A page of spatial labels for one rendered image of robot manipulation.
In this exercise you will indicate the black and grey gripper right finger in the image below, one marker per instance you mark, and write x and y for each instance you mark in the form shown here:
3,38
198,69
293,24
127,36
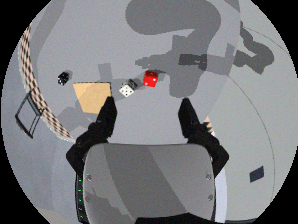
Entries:
197,133

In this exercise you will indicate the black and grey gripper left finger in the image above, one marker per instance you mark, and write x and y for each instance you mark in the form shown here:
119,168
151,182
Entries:
98,132

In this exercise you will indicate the tan mat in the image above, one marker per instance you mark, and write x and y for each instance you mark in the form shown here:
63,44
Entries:
92,95

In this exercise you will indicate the red die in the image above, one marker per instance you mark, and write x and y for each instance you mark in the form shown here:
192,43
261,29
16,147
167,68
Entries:
150,79

